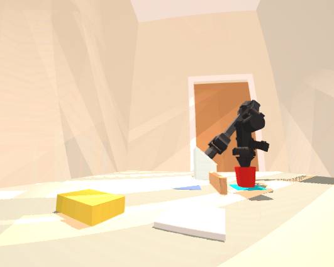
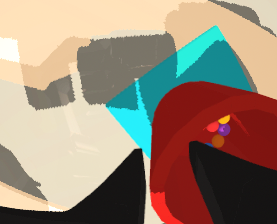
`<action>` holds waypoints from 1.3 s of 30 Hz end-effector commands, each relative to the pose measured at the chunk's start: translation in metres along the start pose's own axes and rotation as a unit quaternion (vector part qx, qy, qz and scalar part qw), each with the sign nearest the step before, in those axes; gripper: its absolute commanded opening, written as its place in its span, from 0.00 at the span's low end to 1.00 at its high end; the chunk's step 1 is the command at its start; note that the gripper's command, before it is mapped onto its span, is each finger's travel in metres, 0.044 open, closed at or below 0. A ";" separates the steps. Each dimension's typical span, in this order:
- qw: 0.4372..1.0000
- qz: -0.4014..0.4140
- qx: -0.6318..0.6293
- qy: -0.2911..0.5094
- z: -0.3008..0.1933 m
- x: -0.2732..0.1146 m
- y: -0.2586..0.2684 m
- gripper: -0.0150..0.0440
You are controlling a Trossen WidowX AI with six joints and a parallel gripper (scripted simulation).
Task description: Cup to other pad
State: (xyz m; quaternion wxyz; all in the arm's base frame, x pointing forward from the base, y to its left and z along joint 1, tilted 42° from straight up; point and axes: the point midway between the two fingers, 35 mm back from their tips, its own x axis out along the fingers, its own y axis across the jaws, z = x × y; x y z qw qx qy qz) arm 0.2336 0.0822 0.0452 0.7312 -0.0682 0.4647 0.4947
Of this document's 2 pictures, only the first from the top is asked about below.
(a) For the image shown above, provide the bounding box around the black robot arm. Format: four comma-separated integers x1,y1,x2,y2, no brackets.
204,100,270,160

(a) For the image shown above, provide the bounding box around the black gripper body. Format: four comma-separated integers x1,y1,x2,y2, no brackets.
232,134,256,157

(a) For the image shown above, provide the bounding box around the yellow flat block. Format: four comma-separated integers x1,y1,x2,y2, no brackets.
56,189,125,226

